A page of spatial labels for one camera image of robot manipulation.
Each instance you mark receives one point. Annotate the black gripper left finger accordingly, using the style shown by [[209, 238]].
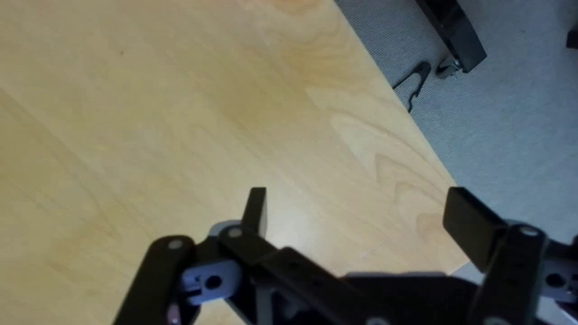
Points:
[[156, 283]]

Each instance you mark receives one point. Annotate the wooden dresser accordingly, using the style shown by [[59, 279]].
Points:
[[182, 120]]

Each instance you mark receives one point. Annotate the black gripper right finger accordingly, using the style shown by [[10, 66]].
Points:
[[512, 265]]

